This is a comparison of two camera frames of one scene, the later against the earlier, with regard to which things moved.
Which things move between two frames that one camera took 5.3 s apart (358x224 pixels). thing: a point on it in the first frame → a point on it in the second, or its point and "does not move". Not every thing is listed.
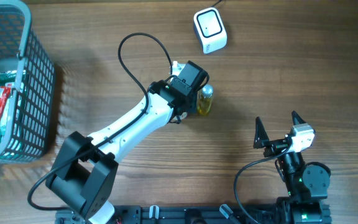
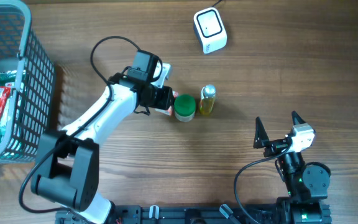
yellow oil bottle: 204,99 does not move
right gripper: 261,140 does not move
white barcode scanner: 209,29 does not move
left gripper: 193,101 → 166,98
